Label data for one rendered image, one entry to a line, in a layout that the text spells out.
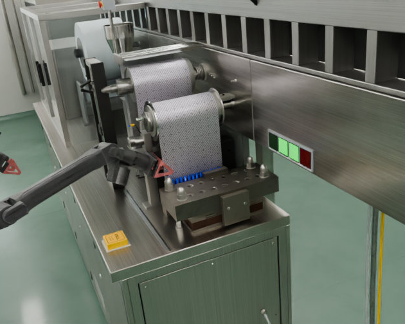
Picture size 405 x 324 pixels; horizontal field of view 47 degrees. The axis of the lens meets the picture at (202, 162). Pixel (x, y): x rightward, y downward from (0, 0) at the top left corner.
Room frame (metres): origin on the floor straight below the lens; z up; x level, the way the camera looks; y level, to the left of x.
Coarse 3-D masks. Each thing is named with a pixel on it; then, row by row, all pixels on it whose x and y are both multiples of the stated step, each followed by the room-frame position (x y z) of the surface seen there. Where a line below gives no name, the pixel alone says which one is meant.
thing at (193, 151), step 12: (180, 132) 1.59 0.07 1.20; (192, 132) 1.61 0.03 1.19; (204, 132) 1.62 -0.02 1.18; (216, 132) 1.64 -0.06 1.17; (168, 144) 1.57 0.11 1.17; (180, 144) 1.59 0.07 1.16; (192, 144) 1.60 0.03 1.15; (204, 144) 1.62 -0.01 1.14; (216, 144) 1.64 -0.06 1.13; (168, 156) 1.57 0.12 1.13; (180, 156) 1.58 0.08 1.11; (192, 156) 1.60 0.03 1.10; (204, 156) 1.62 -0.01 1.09; (216, 156) 1.64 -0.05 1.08; (180, 168) 1.58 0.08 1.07; (192, 168) 1.60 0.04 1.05; (204, 168) 1.62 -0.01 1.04
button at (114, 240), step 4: (116, 232) 1.41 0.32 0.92; (120, 232) 1.41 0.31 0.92; (104, 236) 1.40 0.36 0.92; (108, 236) 1.39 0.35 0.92; (112, 236) 1.39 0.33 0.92; (116, 236) 1.39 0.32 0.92; (120, 236) 1.38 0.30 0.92; (124, 236) 1.38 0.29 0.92; (104, 240) 1.38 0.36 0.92; (108, 240) 1.36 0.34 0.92; (112, 240) 1.36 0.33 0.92; (116, 240) 1.36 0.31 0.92; (120, 240) 1.36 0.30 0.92; (124, 240) 1.36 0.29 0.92; (108, 244) 1.34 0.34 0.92; (112, 244) 1.34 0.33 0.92; (116, 244) 1.35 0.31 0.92; (120, 244) 1.35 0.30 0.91; (124, 244) 1.36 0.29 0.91; (108, 248) 1.34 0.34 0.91; (112, 248) 1.34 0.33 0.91
